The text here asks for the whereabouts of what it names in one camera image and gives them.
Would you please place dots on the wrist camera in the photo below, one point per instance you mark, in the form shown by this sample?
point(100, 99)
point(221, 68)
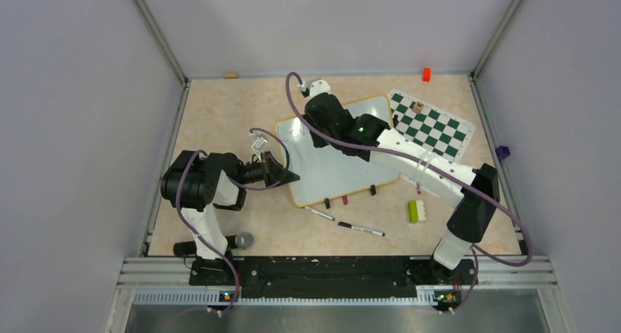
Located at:
point(315, 87)
point(259, 142)

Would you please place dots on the black capped marker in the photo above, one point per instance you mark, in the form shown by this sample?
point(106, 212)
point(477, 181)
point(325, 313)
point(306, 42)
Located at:
point(361, 229)

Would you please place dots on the green white chessboard mat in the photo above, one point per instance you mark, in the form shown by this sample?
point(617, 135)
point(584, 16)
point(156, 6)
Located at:
point(435, 129)

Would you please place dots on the yellow framed whiteboard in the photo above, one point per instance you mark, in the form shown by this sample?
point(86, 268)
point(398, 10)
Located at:
point(325, 173)

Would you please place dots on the whiteboard wire stand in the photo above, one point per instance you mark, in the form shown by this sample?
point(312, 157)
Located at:
point(372, 190)

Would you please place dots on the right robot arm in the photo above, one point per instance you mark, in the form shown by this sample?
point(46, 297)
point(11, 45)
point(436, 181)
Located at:
point(473, 192)

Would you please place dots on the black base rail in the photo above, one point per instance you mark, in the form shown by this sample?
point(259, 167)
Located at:
point(330, 277)

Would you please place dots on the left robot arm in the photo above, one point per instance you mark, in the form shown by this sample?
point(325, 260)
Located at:
point(197, 186)

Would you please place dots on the purple toy block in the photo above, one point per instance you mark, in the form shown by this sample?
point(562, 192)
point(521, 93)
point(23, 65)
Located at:
point(502, 152)

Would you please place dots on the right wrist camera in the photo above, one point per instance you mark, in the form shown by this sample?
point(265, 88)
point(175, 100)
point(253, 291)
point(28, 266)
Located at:
point(315, 87)

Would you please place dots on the wooden letter cube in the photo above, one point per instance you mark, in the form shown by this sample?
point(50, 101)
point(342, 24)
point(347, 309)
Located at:
point(418, 107)

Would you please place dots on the orange toy block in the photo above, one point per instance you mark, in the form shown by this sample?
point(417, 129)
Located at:
point(427, 74)

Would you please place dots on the small wooden block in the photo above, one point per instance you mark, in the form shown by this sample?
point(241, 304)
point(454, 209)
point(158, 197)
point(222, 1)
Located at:
point(231, 75)

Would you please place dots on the green white toy brick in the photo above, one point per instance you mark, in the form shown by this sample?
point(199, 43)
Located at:
point(416, 211)

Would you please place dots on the green capped marker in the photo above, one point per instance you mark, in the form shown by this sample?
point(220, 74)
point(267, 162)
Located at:
point(321, 214)

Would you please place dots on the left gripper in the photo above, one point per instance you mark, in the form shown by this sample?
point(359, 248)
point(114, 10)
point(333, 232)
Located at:
point(273, 173)

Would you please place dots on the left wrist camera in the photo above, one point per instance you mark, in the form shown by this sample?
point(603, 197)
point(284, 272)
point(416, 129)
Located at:
point(259, 142)

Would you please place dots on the black grey microphone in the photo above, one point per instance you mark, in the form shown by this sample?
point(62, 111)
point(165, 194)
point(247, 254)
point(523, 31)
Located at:
point(243, 240)

